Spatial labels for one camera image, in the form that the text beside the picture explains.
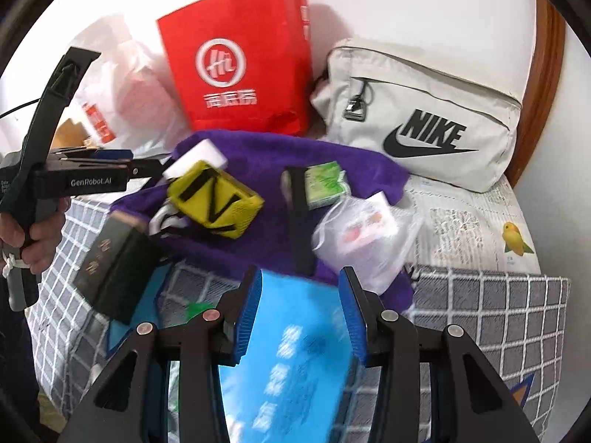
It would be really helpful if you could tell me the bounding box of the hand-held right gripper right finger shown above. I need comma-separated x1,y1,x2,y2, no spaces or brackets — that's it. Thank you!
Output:
339,267,539,443

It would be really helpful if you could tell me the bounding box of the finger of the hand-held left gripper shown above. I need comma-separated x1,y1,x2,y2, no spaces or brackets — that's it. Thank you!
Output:
52,148,136,162
55,159,165,181

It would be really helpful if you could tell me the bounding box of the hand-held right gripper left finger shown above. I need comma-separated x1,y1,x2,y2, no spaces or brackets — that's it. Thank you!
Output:
58,265,263,443

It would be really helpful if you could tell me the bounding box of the yellow mesh pouch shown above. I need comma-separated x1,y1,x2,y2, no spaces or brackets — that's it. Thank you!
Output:
167,161,265,241

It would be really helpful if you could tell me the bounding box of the white sponge block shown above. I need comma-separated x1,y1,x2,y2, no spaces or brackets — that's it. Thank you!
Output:
161,141,229,181

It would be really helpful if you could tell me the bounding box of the blue tissue pack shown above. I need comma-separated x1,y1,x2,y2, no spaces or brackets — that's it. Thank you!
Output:
217,270,370,443

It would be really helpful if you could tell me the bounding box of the white mesh drawstring bag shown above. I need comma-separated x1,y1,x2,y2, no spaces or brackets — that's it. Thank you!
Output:
311,191,423,296

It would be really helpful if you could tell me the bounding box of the green pocket tissue pack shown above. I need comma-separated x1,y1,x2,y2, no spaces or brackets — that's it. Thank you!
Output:
305,161,347,210

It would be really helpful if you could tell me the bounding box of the person's left hand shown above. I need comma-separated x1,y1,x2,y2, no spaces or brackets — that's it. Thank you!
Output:
0,196,70,268

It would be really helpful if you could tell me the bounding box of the light wooden furniture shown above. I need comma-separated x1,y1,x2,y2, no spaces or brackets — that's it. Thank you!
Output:
53,117,88,148

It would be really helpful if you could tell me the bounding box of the green flat packet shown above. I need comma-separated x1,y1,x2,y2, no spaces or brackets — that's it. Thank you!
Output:
185,302,218,324

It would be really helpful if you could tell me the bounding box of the white plastic shopping bag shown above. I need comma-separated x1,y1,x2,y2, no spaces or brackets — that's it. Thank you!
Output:
69,14,185,148

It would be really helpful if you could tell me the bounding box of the dark green tin box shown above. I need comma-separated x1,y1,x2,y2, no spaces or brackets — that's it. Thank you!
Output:
74,212,162,326

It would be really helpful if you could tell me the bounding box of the purple towel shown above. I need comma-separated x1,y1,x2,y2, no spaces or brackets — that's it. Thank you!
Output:
113,131,416,315

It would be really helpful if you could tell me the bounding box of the grey checkered blanket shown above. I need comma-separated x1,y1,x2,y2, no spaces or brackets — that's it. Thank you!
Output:
28,194,571,443

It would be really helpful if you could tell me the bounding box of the red paper bag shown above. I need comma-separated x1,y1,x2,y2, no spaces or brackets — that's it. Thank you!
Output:
157,0,315,137

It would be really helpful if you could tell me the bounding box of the person's trouser leg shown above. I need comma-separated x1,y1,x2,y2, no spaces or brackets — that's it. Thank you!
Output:
0,281,42,425

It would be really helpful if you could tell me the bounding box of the grey waist bag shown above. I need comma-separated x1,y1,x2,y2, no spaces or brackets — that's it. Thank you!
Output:
309,39,525,195

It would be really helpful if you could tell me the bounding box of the brown wooden headboard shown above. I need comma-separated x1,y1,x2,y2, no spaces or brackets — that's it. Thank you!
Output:
508,0,566,185

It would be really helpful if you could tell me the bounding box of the black cable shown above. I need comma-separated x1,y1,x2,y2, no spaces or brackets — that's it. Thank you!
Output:
0,97,44,118

